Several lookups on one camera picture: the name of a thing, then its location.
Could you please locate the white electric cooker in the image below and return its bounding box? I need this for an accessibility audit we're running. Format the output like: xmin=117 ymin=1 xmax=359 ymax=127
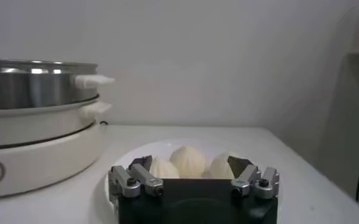
xmin=0 ymin=94 xmax=113 ymax=200

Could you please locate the white round plate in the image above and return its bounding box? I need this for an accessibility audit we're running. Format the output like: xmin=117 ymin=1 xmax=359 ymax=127
xmin=104 ymin=138 xmax=283 ymax=214

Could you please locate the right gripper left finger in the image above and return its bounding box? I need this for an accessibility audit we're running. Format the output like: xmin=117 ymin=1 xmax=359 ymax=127
xmin=107 ymin=155 xmax=165 ymax=203

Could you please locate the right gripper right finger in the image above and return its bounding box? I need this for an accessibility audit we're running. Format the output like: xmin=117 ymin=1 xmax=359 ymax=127
xmin=227 ymin=155 xmax=280 ymax=200

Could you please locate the white steamed baozi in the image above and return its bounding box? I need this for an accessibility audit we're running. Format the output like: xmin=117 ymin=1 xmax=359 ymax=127
xmin=208 ymin=152 xmax=238 ymax=180
xmin=149 ymin=156 xmax=180 ymax=180
xmin=169 ymin=145 xmax=207 ymax=179

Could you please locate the stainless steel steamer basket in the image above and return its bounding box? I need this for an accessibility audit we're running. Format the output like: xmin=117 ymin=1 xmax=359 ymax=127
xmin=0 ymin=57 xmax=116 ymax=111

